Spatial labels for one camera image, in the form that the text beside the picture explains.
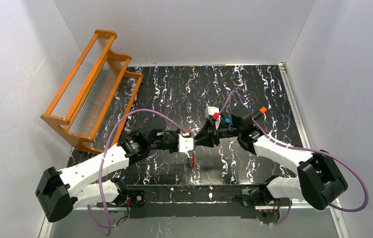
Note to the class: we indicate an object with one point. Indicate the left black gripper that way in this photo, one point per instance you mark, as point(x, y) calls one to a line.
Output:
point(174, 143)

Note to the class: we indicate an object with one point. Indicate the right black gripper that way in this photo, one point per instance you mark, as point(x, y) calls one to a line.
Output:
point(214, 134)

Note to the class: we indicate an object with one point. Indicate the metal keyring red grip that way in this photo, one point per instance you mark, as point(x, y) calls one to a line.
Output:
point(191, 158)

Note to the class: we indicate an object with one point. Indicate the orange ribbed plastic rack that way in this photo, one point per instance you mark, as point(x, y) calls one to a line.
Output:
point(79, 107)

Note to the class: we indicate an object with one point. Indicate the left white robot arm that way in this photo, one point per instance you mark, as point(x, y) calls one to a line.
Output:
point(60, 191)

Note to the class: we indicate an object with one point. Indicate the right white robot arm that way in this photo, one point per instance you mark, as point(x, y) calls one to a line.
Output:
point(318, 179)

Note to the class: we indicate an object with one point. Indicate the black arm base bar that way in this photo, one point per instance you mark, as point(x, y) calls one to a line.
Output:
point(195, 201)

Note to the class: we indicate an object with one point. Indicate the black marker orange cap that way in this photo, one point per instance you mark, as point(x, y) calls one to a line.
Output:
point(260, 113)

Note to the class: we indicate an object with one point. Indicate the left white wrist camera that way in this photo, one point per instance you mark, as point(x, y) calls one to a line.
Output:
point(185, 142)

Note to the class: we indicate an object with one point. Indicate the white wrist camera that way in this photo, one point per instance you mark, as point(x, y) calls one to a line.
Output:
point(185, 142)
point(213, 114)

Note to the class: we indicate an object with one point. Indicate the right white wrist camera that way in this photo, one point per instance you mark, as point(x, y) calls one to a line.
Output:
point(213, 114)

